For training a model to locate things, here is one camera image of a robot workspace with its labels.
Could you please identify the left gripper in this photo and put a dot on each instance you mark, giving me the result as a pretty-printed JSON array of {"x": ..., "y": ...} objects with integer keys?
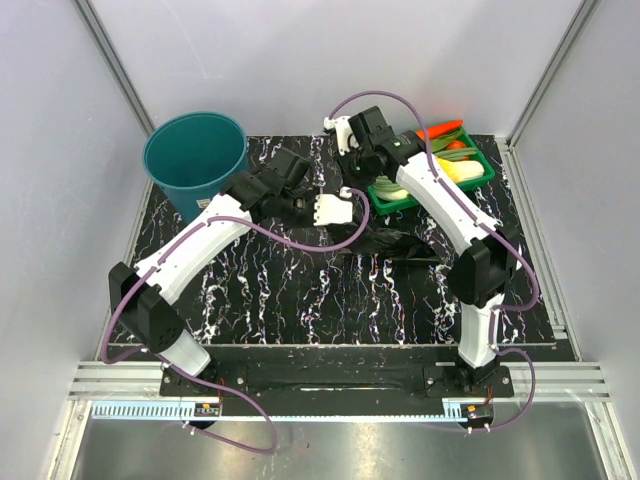
[{"x": 309, "y": 221}]

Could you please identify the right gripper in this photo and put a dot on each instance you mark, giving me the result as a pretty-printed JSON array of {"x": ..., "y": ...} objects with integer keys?
[{"x": 349, "y": 180}]

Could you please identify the black trash bag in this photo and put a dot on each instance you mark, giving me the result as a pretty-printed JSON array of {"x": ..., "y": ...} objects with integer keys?
[{"x": 400, "y": 247}]

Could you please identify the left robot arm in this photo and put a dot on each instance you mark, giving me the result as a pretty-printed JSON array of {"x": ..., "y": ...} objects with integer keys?
[{"x": 142, "y": 296}]

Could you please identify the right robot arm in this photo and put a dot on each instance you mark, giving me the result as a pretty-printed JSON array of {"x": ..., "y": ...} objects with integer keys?
[{"x": 369, "y": 148}]

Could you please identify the teal plastic trash bin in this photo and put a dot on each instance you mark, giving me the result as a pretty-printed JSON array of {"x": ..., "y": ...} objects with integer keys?
[{"x": 191, "y": 157}]

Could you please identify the green long beans bundle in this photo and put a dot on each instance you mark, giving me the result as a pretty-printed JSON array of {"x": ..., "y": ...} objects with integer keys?
[{"x": 448, "y": 153}]

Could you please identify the white radish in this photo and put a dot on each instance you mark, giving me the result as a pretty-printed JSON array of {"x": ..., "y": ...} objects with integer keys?
[{"x": 389, "y": 192}]

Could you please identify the green plastic vegetable tray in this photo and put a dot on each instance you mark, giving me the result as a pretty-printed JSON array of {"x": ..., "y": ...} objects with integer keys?
[{"x": 450, "y": 142}]

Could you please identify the large orange carrot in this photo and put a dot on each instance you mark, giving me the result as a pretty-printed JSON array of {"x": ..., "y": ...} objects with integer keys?
[{"x": 450, "y": 129}]

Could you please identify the yellow white cabbage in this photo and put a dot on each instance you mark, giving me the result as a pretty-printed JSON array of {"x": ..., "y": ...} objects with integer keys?
[{"x": 460, "y": 171}]

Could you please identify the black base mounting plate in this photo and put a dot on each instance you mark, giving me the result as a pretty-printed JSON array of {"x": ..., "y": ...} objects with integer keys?
[{"x": 332, "y": 382}]

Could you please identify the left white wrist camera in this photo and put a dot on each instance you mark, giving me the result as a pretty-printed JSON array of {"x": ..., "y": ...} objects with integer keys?
[{"x": 333, "y": 208}]

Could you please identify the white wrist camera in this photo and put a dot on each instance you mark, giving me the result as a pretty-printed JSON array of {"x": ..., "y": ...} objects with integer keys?
[
  {"x": 333, "y": 208},
  {"x": 345, "y": 137}
]

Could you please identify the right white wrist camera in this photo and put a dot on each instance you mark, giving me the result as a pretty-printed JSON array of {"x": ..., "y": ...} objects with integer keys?
[{"x": 345, "y": 137}]

